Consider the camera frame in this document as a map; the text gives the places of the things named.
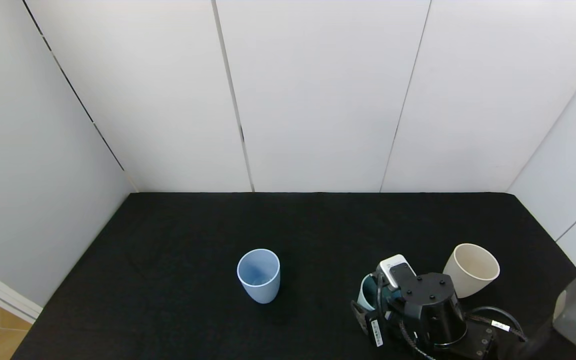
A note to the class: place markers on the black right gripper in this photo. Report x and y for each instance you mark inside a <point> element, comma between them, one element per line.
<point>374,329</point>

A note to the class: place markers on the black table cloth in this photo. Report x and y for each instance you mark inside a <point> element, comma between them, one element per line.
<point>168,275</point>

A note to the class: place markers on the white wrist camera black mount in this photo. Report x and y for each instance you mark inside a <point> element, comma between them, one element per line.
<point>393,265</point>

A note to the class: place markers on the teal plastic cup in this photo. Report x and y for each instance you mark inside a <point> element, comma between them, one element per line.
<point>364,295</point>

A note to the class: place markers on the white wall trim strip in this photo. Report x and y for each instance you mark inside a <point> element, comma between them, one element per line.
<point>3,295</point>

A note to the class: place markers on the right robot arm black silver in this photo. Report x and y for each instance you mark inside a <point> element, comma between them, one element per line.
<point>433,310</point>

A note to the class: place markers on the light blue plastic cup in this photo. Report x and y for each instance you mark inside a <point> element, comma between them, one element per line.
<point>260,290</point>

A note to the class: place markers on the beige plastic cup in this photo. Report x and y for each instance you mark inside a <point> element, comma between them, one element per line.
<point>460,282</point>

